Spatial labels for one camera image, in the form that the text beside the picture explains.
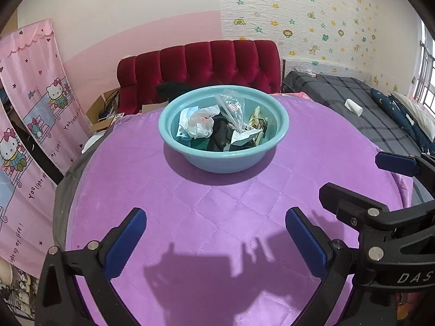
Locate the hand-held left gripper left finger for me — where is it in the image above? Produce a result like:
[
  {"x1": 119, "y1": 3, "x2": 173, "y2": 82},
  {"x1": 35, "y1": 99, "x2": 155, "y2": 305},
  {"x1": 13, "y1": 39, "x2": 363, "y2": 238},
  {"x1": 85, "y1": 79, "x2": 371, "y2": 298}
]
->
[{"x1": 34, "y1": 207, "x2": 147, "y2": 326}]

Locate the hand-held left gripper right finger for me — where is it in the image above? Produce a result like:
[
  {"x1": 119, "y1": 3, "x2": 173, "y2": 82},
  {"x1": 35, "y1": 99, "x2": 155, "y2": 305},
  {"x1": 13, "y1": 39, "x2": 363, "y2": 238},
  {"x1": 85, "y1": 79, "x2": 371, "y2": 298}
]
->
[{"x1": 285, "y1": 206, "x2": 398, "y2": 326}]

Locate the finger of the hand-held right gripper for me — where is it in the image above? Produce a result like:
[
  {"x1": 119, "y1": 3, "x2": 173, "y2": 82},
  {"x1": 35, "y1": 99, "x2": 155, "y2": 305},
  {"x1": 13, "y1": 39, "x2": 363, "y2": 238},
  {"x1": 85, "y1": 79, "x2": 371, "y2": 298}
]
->
[
  {"x1": 375, "y1": 152, "x2": 435, "y2": 178},
  {"x1": 319, "y1": 182, "x2": 435, "y2": 245}
]

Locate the beige printed packet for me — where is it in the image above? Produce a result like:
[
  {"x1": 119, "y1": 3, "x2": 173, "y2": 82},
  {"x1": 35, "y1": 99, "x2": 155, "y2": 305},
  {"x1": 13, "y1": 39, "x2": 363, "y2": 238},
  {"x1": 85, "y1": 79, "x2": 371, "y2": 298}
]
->
[{"x1": 248, "y1": 106, "x2": 269, "y2": 143}]

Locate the light blue plastic basin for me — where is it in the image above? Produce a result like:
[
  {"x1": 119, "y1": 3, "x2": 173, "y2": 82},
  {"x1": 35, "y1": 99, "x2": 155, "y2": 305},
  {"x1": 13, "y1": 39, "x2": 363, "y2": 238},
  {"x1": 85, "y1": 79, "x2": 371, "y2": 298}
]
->
[{"x1": 158, "y1": 86, "x2": 290, "y2": 174}]

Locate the white orange snack packet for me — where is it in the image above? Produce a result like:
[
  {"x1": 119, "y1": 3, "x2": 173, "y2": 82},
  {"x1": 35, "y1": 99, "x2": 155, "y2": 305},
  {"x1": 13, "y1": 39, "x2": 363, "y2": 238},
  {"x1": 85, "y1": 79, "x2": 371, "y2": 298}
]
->
[{"x1": 230, "y1": 126, "x2": 264, "y2": 146}]

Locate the green scouring pad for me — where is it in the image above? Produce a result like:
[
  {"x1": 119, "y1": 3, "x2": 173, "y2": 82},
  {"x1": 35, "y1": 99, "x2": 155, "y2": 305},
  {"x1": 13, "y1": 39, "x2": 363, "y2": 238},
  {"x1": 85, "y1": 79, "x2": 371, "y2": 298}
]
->
[{"x1": 190, "y1": 136, "x2": 213, "y2": 151}]

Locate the black gloves pair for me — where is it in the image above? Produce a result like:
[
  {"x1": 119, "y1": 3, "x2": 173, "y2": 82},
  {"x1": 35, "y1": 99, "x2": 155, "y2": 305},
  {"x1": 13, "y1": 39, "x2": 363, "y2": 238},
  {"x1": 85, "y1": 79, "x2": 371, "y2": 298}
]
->
[{"x1": 207, "y1": 115, "x2": 235, "y2": 152}]

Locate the white plastic bag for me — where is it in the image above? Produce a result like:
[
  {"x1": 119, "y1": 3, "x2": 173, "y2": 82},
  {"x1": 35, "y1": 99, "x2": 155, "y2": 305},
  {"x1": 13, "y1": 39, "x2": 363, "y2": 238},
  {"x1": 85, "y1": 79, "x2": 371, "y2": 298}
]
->
[{"x1": 178, "y1": 105, "x2": 221, "y2": 140}]

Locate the clear zip bag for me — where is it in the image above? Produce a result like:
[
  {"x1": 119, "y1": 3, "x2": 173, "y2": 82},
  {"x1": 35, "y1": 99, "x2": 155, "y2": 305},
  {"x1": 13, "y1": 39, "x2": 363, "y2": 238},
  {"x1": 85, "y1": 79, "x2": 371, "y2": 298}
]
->
[{"x1": 215, "y1": 89, "x2": 254, "y2": 134}]

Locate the navy star pillow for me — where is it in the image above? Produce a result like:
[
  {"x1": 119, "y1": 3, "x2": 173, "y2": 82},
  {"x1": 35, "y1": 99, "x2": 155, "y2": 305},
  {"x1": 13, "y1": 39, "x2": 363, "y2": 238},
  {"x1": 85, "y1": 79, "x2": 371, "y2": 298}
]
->
[{"x1": 370, "y1": 88, "x2": 435, "y2": 157}]

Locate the white pillow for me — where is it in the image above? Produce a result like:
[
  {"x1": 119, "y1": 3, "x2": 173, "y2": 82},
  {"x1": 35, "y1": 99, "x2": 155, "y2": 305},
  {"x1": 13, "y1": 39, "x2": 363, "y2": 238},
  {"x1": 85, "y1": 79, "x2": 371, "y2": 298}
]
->
[{"x1": 391, "y1": 92, "x2": 435, "y2": 133}]

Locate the grey cloth under cover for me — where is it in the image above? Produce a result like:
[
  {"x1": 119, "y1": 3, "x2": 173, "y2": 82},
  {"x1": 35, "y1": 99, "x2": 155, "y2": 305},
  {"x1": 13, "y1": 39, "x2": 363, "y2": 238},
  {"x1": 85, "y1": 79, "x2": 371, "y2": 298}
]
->
[{"x1": 52, "y1": 126, "x2": 116, "y2": 248}]

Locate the grey plaid bed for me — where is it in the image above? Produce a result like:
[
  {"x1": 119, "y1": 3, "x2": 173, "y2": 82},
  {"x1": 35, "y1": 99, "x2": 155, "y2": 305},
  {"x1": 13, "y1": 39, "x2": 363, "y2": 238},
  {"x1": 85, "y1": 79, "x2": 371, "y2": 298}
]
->
[{"x1": 283, "y1": 70, "x2": 435, "y2": 204}]

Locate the window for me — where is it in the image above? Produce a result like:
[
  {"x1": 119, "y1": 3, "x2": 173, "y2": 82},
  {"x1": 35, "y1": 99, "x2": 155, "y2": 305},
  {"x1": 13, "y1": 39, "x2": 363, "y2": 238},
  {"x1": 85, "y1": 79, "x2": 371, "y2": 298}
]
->
[{"x1": 413, "y1": 20, "x2": 435, "y2": 116}]

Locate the cartoon printed sheet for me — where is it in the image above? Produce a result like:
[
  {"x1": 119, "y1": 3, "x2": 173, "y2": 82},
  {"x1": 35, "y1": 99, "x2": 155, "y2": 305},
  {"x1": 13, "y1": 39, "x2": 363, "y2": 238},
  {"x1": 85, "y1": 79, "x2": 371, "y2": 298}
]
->
[{"x1": 0, "y1": 258, "x2": 41, "y2": 313}]

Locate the open cardboard box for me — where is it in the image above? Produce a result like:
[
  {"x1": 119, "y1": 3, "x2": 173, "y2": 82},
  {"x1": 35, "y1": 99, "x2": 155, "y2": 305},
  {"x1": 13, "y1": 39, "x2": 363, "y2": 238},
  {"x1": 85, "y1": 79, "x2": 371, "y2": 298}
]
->
[{"x1": 85, "y1": 88, "x2": 125, "y2": 133}]

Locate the pink cartoon curtain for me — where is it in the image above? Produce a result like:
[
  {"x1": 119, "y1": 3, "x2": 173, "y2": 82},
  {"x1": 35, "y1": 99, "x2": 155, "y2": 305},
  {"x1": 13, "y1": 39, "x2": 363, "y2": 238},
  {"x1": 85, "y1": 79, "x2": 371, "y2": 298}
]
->
[{"x1": 0, "y1": 18, "x2": 91, "y2": 279}]

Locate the red tufted sofa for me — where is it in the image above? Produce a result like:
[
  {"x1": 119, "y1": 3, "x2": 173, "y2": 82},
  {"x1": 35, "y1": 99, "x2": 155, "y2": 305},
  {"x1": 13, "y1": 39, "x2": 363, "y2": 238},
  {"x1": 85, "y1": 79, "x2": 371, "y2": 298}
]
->
[{"x1": 116, "y1": 40, "x2": 282, "y2": 116}]

